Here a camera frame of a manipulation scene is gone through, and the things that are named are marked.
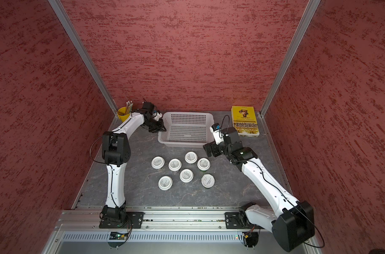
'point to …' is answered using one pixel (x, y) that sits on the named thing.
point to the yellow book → (245, 120)
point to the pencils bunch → (129, 107)
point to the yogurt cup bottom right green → (208, 181)
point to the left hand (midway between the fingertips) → (164, 131)
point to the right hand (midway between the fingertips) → (211, 145)
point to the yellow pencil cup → (124, 112)
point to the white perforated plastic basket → (186, 129)
